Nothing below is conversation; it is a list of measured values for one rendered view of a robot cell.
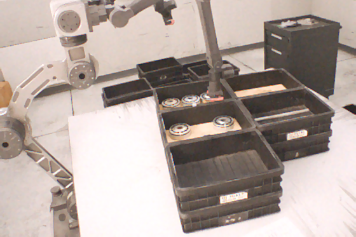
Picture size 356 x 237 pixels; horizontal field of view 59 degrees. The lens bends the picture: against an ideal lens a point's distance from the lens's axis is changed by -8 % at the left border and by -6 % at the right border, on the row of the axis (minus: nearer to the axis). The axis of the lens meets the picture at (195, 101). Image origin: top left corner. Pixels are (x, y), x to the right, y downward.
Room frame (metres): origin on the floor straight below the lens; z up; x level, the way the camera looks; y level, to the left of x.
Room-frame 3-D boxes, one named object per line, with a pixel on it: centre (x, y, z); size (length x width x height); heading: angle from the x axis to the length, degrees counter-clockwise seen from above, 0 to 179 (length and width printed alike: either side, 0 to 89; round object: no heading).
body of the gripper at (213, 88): (1.57, -0.11, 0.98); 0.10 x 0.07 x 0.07; 4
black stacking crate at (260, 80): (1.69, -0.38, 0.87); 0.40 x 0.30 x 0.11; 99
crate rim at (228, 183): (1.03, -0.08, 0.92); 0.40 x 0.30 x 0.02; 99
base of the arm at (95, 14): (1.36, 0.38, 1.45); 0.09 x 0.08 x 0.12; 19
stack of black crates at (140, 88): (2.56, 0.57, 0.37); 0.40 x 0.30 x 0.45; 109
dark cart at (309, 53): (3.10, -1.10, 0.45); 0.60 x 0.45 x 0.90; 109
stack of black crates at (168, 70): (3.08, 0.32, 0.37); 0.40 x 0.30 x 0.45; 110
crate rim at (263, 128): (1.39, -0.43, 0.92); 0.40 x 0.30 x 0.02; 99
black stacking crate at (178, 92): (1.63, 0.02, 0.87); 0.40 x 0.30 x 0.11; 99
